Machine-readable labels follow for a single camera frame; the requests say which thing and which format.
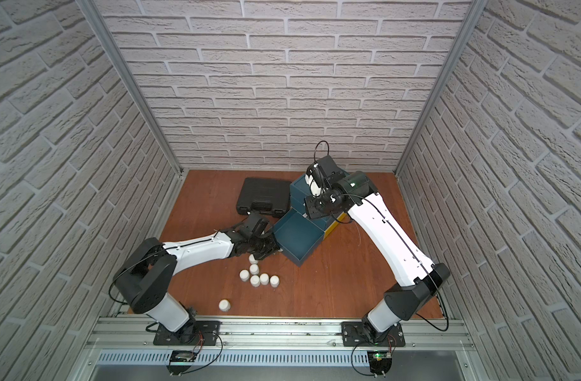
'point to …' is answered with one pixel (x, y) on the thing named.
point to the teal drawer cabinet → (298, 192)
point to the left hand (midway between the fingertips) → (285, 244)
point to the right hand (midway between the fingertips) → (317, 208)
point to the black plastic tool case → (264, 196)
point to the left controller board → (180, 356)
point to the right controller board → (380, 362)
